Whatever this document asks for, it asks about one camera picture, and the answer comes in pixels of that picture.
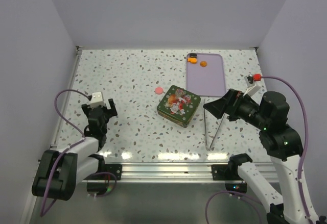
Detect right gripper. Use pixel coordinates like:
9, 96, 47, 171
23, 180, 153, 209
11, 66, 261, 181
203, 87, 269, 129

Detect green cookie tin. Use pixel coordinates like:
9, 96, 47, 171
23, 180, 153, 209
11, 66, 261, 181
157, 110, 196, 128

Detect gold tin lid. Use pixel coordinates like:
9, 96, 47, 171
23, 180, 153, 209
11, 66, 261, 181
157, 85, 201, 114

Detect metal tongs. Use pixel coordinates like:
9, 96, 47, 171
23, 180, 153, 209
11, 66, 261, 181
203, 106, 225, 151

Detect pink round cookie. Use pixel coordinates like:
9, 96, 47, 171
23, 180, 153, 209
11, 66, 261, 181
155, 87, 164, 94

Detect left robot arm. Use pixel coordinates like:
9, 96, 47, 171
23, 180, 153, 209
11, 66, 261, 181
32, 99, 118, 201

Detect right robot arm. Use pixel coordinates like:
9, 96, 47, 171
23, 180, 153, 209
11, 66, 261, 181
203, 89, 326, 223

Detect purple tray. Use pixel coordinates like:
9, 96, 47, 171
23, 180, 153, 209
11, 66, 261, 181
186, 53, 226, 97

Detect orange flower cookie lower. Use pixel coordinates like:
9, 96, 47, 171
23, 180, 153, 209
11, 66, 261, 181
200, 61, 207, 67

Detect orange flower cookie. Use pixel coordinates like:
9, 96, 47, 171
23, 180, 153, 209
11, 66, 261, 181
187, 58, 197, 64
200, 61, 207, 67

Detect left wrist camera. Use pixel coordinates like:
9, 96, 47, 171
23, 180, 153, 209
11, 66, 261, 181
89, 91, 106, 108

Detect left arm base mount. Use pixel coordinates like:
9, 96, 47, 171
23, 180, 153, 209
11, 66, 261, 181
82, 154, 123, 181

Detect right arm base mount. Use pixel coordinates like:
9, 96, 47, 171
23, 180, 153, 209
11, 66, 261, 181
211, 153, 253, 181

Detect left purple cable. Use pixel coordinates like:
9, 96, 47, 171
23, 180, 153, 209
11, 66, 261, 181
39, 89, 118, 217

